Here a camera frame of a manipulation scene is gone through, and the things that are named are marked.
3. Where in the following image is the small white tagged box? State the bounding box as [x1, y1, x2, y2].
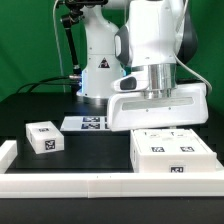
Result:
[26, 121, 64, 154]

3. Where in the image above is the black cable bundle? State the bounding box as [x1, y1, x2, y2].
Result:
[15, 75, 83, 94]

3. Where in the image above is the flat white tag board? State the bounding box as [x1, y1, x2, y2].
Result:
[60, 116, 109, 132]

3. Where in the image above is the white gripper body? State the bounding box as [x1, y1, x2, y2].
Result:
[107, 83, 208, 131]

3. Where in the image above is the white hanging cable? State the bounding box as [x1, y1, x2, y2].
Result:
[52, 0, 67, 94]

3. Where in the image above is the white cabinet body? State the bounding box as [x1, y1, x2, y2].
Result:
[130, 129, 217, 173]

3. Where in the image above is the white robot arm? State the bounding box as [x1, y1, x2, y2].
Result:
[78, 0, 209, 131]

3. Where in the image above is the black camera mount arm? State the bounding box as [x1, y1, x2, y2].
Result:
[55, 0, 109, 72]

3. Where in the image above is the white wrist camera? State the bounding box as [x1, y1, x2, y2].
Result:
[111, 74, 149, 92]

